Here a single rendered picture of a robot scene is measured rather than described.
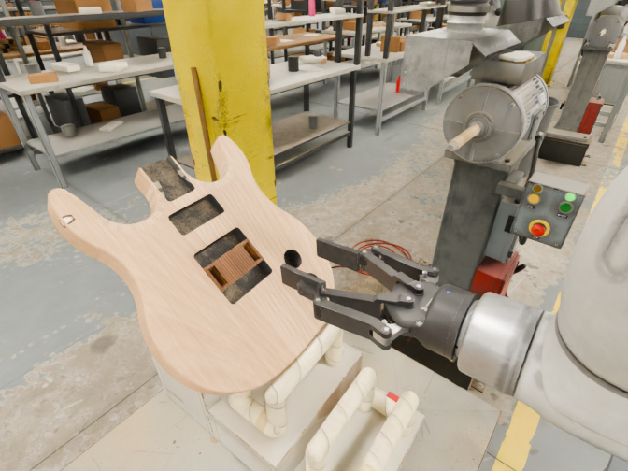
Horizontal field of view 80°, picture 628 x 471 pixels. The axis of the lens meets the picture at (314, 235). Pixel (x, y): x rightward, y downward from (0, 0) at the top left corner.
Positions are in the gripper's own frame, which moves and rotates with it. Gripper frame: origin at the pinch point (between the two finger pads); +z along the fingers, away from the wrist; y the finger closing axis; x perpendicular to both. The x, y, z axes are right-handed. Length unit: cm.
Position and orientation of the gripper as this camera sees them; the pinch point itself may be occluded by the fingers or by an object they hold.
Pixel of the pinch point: (317, 265)
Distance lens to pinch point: 51.2
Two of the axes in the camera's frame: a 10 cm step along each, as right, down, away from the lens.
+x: -0.6, -8.5, -5.2
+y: 6.2, -4.5, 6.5
